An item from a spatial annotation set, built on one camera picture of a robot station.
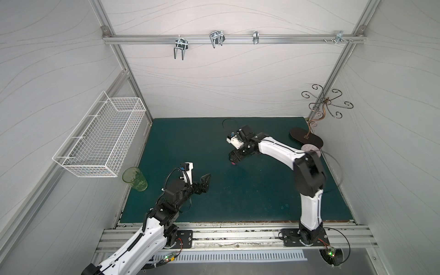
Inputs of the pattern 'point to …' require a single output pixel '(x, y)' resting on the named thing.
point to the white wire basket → (99, 144)
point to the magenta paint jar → (233, 163)
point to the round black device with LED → (334, 257)
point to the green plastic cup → (133, 176)
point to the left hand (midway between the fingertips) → (203, 174)
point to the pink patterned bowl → (307, 147)
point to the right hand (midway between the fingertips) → (236, 152)
